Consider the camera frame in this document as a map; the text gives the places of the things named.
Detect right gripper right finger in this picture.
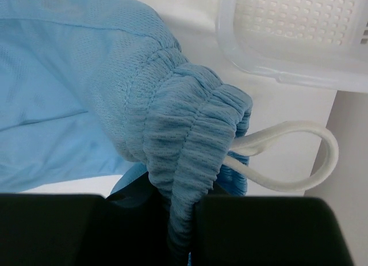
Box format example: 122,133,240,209
191,185,353,265

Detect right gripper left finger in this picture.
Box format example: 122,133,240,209
0,172,176,266

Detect light blue shorts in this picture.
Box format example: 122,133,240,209
0,0,340,266

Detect white plastic basket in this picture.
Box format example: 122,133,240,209
216,0,367,93

